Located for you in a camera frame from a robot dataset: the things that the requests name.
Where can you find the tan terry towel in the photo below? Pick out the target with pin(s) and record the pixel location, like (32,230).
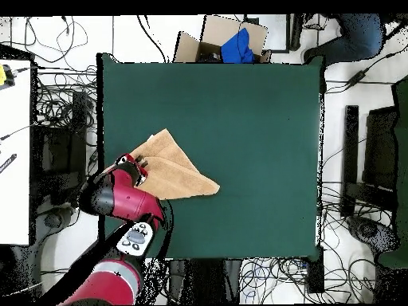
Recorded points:
(178,178)

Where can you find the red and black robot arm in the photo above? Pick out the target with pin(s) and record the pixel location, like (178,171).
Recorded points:
(134,200)

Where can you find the dark green tablecloth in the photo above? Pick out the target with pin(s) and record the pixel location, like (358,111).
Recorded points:
(239,143)

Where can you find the white side table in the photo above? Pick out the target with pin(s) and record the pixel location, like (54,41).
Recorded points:
(14,191)

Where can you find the blue cloth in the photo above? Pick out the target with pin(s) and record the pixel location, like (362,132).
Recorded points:
(237,47)

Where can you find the brown cardboard box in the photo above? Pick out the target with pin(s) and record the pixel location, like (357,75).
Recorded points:
(220,30)

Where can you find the yellow and black tool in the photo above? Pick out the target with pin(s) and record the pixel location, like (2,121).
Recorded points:
(4,75)

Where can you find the black power adapter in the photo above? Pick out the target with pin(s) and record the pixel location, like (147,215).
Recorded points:
(355,79)

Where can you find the person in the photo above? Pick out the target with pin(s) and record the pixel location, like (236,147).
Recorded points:
(357,38)

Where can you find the dark green side furniture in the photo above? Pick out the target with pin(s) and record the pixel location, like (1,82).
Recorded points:
(402,159)

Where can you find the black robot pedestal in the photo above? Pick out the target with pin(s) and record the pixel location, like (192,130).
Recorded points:
(204,280)

